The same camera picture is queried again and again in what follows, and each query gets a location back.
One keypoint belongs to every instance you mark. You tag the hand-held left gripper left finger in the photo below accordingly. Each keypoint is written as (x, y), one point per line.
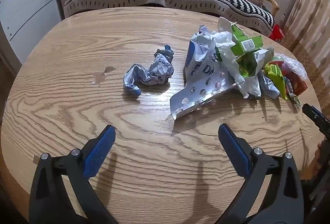
(99, 151)

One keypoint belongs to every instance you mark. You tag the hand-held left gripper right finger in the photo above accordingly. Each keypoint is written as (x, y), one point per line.
(236, 151)

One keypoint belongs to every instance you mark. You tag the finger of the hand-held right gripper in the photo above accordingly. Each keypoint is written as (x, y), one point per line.
(318, 119)

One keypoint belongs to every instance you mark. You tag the silver pill blister pack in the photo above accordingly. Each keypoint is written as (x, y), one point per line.
(196, 95)

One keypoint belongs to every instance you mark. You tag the torn green carton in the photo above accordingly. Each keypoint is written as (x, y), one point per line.
(248, 66)

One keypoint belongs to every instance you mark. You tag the red cardboard box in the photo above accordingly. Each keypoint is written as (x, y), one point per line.
(299, 85)

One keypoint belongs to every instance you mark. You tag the clear plastic wrap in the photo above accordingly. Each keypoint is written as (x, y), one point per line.
(295, 64)

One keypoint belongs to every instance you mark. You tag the small blue white wrapper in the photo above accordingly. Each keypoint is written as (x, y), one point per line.
(268, 86)

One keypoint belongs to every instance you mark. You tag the green snack packet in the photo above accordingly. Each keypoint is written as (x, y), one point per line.
(274, 73)

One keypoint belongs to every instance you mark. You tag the beige patterned curtain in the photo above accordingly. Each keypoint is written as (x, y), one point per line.
(312, 20)

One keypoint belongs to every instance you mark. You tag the white cabinet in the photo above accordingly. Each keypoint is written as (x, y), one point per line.
(28, 2)

